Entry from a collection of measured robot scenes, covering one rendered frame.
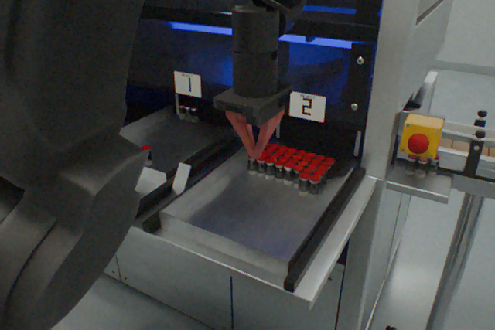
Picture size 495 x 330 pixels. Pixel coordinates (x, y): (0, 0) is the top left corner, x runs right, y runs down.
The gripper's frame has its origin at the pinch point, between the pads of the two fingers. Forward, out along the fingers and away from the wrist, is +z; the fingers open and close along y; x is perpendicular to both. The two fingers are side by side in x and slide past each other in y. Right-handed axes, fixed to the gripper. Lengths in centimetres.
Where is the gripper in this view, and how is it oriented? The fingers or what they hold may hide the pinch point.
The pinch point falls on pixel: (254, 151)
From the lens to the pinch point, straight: 56.4
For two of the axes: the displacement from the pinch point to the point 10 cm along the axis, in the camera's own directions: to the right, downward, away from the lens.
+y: 5.1, -4.0, 7.6
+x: -8.6, -2.3, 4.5
